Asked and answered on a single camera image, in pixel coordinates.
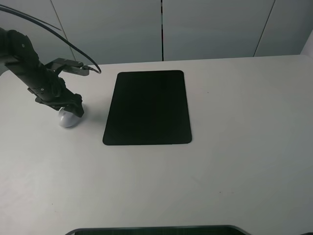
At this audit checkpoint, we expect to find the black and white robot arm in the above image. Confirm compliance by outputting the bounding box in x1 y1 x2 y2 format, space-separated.
0 29 84 118

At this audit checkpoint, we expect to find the black camera cable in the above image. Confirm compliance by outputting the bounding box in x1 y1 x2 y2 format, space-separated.
0 5 102 74

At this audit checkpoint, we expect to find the white computer mouse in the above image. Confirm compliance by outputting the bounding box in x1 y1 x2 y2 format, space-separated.
58 108 81 128

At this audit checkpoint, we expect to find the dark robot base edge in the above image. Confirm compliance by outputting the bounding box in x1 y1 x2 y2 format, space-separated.
68 225 248 235

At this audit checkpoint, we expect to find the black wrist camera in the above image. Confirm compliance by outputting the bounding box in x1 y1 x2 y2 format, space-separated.
45 58 89 76

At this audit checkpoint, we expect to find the black mouse pad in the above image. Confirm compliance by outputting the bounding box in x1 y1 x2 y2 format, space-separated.
103 70 192 146

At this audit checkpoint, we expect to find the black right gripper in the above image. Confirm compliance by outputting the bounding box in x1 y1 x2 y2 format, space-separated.
4 55 84 117

